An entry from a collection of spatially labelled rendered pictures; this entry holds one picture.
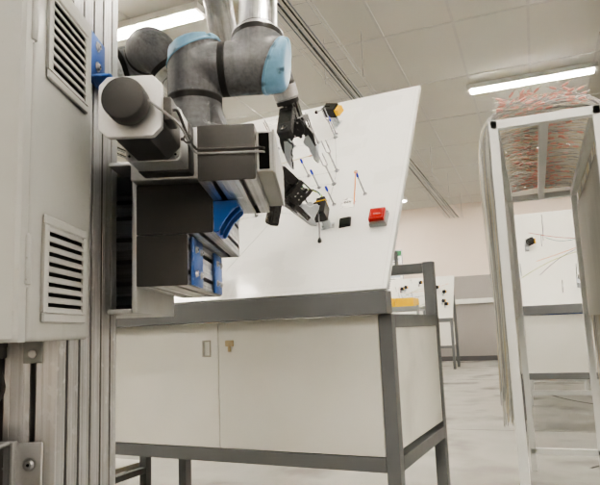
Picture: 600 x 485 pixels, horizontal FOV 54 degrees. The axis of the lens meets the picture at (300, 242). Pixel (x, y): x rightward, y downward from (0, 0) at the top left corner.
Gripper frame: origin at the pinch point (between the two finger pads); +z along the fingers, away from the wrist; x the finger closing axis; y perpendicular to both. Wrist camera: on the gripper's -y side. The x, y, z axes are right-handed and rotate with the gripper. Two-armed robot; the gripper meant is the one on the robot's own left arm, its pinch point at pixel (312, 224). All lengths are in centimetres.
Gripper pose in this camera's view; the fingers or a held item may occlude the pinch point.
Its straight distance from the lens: 181.1
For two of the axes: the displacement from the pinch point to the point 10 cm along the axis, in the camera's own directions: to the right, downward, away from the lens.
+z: 6.7, 5.7, 4.8
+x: -4.3, -2.2, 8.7
